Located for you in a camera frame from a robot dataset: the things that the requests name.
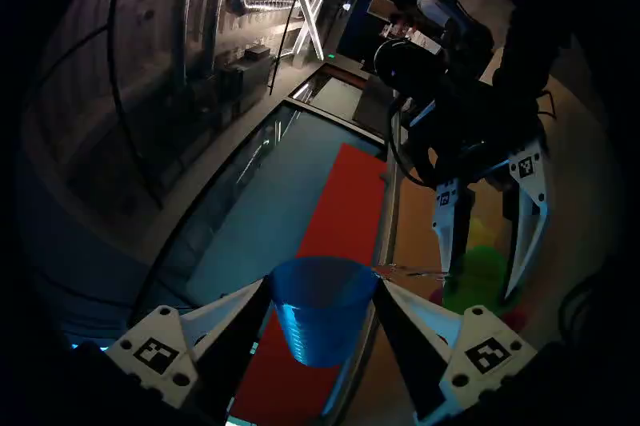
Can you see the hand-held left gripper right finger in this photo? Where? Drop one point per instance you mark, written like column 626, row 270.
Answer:
column 470, row 341

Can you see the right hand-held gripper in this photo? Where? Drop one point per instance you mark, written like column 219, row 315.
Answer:
column 450, row 111

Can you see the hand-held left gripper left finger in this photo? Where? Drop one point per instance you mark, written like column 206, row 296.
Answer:
column 165, row 333

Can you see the green plastic cup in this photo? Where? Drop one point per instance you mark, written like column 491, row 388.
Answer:
column 477, row 278

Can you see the blue plastic cup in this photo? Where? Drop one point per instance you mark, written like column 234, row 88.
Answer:
column 320, row 306

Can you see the person's right forearm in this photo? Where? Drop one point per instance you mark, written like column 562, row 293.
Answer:
column 530, row 31

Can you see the yellow plastic cup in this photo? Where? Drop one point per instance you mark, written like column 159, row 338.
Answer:
column 484, row 235

